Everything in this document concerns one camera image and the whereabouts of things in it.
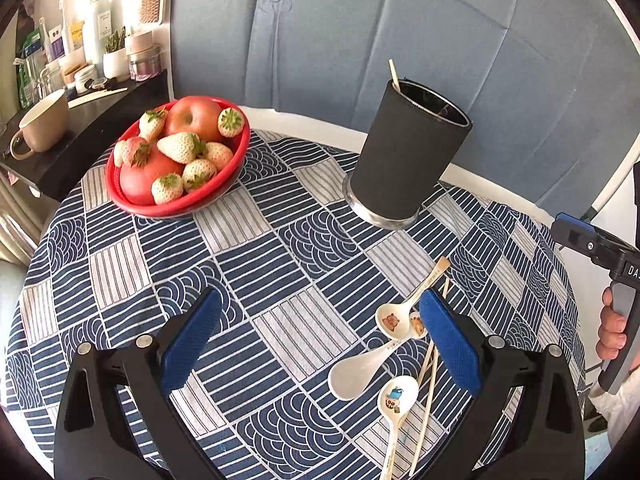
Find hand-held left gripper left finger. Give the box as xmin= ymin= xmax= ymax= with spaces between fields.
xmin=54 ymin=287 xmax=223 ymax=480

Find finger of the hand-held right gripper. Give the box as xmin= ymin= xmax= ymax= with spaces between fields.
xmin=554 ymin=212 xmax=627 ymax=246
xmin=551 ymin=222 xmax=627 ymax=262

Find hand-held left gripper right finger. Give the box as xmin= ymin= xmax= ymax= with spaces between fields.
xmin=419 ymin=289 xmax=586 ymax=480

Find white spoon orange print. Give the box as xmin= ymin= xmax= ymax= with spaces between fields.
xmin=407 ymin=311 xmax=429 ymax=340

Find white spoon bear print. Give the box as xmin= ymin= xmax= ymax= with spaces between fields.
xmin=375 ymin=256 xmax=452 ymax=336

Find white spoon blue print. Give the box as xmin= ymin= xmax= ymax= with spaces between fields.
xmin=377 ymin=375 xmax=420 ymax=480

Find plain white ceramic spoon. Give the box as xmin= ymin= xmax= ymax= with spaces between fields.
xmin=327 ymin=337 xmax=408 ymax=402

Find black cylindrical utensil holder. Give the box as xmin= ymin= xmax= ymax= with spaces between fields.
xmin=342 ymin=78 xmax=473 ymax=231

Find person's right forearm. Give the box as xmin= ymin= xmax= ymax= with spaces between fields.
xmin=587 ymin=382 xmax=640 ymax=451

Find person's right hand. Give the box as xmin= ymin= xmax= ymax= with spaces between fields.
xmin=597 ymin=287 xmax=628 ymax=362

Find blue white patterned tablecloth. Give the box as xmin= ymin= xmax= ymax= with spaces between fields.
xmin=5 ymin=127 xmax=588 ymax=480

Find red fruit bowl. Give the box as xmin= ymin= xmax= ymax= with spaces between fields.
xmin=104 ymin=100 xmax=251 ymax=219

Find red apple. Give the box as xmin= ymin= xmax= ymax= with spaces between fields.
xmin=119 ymin=147 xmax=186 ymax=206
xmin=165 ymin=96 xmax=226 ymax=143

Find apples and white strawberries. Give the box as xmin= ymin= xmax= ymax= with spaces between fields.
xmin=112 ymin=106 xmax=246 ymax=206

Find black side shelf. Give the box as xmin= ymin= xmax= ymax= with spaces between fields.
xmin=0 ymin=67 xmax=171 ymax=201

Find beige mug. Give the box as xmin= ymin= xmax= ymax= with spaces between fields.
xmin=9 ymin=89 xmax=71 ymax=161

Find flat wooden stick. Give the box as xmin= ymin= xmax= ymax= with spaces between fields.
xmin=67 ymin=87 xmax=128 ymax=109

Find glass jar purple contents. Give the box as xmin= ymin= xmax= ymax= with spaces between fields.
xmin=129 ymin=46 xmax=163 ymax=82

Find small white jar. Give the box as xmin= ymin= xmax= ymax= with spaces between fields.
xmin=74 ymin=65 xmax=99 ymax=95

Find small plant in white pot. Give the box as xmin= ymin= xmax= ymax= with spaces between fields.
xmin=102 ymin=27 xmax=130 ymax=81

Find clear glass jar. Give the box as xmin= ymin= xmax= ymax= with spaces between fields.
xmin=37 ymin=62 xmax=66 ymax=101

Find pink round container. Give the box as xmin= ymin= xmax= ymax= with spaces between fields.
xmin=125 ymin=31 xmax=153 ymax=53

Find blue fabric backdrop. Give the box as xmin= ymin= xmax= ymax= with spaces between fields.
xmin=167 ymin=0 xmax=640 ymax=221

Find green packet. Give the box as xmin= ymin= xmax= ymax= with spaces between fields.
xmin=17 ymin=30 xmax=43 ymax=108

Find tall white bottle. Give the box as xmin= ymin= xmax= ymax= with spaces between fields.
xmin=82 ymin=0 xmax=113 ymax=66

